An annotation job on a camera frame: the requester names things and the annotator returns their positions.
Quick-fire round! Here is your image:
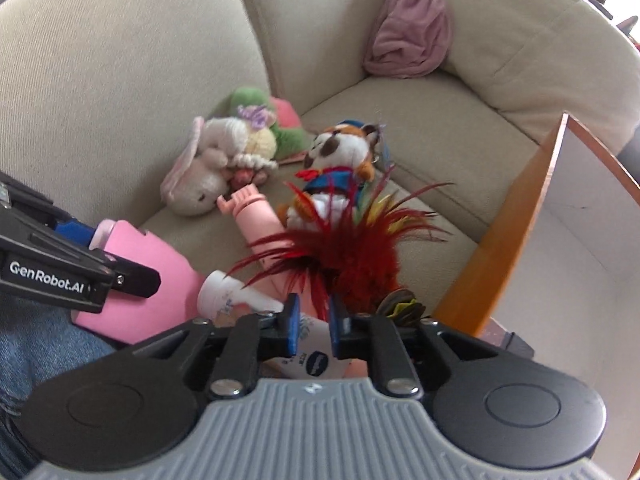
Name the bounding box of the pink and green pompom plush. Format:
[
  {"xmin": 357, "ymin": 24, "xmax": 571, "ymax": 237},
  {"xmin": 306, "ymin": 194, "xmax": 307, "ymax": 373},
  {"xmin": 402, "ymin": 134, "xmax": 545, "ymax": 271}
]
[{"xmin": 270, "ymin": 96, "xmax": 314, "ymax": 162}]

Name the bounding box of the person's blue jeans leg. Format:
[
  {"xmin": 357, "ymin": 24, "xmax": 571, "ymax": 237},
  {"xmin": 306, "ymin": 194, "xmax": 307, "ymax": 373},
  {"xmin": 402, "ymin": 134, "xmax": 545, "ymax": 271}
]
[{"xmin": 0, "ymin": 294, "xmax": 117, "ymax": 480}]

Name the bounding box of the white bunny plush toy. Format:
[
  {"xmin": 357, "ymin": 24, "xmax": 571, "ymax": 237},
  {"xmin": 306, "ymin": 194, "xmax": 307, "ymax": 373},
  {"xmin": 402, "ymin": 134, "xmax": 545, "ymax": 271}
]
[{"xmin": 160, "ymin": 116, "xmax": 251, "ymax": 217}]

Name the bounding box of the fox plush toy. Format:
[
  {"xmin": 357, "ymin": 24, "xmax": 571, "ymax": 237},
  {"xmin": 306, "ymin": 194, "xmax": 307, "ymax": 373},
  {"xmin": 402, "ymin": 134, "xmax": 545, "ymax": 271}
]
[{"xmin": 276, "ymin": 120, "xmax": 396, "ymax": 231}]

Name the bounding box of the crocheted doll with green hat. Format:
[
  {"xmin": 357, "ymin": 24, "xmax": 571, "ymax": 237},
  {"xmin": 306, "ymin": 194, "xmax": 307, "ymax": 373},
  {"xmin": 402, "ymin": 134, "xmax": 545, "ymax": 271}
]
[{"xmin": 215, "ymin": 86, "xmax": 281, "ymax": 186}]

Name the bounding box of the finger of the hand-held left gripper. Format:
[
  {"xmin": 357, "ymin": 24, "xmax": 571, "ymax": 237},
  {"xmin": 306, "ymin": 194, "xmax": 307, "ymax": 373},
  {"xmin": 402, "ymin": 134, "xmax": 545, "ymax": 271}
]
[
  {"xmin": 51, "ymin": 216, "xmax": 99, "ymax": 251},
  {"xmin": 96, "ymin": 254, "xmax": 162, "ymax": 299}
]

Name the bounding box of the beige cushion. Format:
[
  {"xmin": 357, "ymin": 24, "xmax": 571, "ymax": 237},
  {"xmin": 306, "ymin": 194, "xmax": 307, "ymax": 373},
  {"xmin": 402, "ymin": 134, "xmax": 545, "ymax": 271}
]
[{"xmin": 442, "ymin": 0, "xmax": 640, "ymax": 145}]

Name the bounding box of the red feather shuttlecock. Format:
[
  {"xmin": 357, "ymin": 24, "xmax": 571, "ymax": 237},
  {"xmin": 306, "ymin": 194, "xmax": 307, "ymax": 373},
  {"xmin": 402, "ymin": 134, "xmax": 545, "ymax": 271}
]
[{"xmin": 225, "ymin": 162, "xmax": 456, "ymax": 333}]

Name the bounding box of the mauve pink cloth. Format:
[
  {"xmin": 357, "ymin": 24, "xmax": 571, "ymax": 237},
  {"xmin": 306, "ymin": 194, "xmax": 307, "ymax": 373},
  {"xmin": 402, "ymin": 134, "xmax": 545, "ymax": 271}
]
[{"xmin": 362, "ymin": 0, "xmax": 452, "ymax": 80}]

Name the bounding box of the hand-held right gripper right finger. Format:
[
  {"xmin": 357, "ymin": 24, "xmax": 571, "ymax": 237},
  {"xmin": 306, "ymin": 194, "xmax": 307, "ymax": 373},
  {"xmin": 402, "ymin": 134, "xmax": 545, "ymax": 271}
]
[{"xmin": 330, "ymin": 294, "xmax": 506, "ymax": 398}]

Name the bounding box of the white lotion bottle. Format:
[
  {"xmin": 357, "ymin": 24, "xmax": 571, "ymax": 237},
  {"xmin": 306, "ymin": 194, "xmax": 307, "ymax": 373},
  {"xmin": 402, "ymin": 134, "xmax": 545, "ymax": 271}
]
[{"xmin": 196, "ymin": 270, "xmax": 346, "ymax": 381}]

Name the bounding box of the pink bottle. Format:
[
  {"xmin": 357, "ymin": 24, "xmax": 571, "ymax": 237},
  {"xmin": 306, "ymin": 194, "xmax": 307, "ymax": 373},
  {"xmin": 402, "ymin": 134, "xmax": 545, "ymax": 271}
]
[{"xmin": 70, "ymin": 218, "xmax": 207, "ymax": 346}]

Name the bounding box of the beige sofa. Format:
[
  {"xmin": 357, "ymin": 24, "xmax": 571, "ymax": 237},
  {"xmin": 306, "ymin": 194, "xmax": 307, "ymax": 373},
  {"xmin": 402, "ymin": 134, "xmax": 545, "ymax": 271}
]
[{"xmin": 0, "ymin": 0, "xmax": 640, "ymax": 346}]

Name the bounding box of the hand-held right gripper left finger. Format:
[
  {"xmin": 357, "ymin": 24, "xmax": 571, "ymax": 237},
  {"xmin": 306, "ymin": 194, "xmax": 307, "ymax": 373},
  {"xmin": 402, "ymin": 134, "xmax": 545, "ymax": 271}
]
[{"xmin": 127, "ymin": 294, "xmax": 301, "ymax": 401}]

